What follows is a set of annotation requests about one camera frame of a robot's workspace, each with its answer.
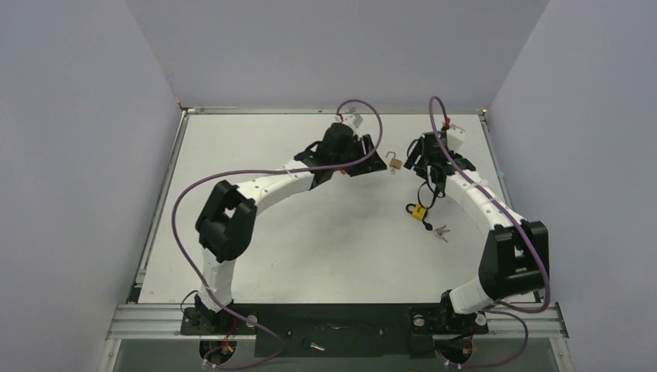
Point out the yellow padlock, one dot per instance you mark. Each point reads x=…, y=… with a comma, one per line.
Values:
x=417, y=211

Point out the brass padlock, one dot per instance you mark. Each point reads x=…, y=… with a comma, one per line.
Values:
x=394, y=164

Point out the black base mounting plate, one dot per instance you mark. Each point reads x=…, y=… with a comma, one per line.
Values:
x=340, y=330

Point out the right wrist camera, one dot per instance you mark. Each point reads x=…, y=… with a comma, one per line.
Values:
x=453, y=136

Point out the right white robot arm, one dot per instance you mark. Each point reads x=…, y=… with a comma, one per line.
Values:
x=515, y=257

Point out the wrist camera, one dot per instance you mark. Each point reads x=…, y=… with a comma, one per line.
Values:
x=350, y=117
x=453, y=136

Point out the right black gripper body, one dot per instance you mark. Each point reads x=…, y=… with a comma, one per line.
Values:
x=417, y=156

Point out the aluminium frame rail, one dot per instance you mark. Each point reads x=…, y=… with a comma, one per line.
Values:
x=163, y=321

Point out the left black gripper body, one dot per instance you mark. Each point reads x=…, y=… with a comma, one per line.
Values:
x=357, y=149

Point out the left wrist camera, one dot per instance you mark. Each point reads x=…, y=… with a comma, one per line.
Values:
x=350, y=117

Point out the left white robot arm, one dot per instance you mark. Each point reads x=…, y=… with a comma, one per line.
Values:
x=226, y=222

